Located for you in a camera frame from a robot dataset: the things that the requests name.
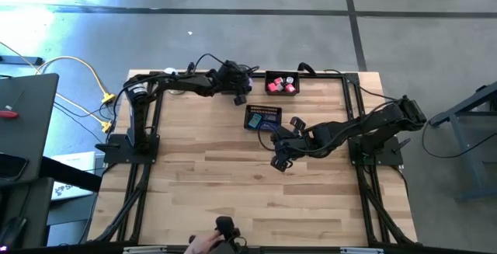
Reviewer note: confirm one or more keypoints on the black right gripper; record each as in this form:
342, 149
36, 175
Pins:
293, 142

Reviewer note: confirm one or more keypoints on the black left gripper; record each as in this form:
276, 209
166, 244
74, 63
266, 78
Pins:
233, 78

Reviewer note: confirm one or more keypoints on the white USB charger cube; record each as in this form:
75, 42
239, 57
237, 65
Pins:
289, 79

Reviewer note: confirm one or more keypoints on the silver bracket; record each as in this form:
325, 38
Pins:
361, 251
143, 250

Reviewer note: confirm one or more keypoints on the dark grey desk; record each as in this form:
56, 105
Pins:
31, 129

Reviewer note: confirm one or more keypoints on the black computer mouse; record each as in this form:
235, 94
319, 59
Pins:
11, 232

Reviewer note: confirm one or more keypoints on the person's hand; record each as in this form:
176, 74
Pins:
202, 243

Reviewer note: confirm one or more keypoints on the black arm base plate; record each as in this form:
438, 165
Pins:
114, 153
392, 157

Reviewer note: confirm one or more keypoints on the black crossbar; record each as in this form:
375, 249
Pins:
70, 174

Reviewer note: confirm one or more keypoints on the black floor bar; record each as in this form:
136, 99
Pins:
21, 60

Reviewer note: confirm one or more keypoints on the grey metal table frame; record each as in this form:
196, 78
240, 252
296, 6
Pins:
464, 157

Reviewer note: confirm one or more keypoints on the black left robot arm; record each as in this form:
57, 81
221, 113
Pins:
134, 129

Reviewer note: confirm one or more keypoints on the dark smartphone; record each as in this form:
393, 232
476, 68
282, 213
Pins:
11, 166

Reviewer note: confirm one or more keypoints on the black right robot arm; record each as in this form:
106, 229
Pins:
369, 124

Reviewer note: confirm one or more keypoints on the white printed box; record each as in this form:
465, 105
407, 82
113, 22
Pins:
75, 157

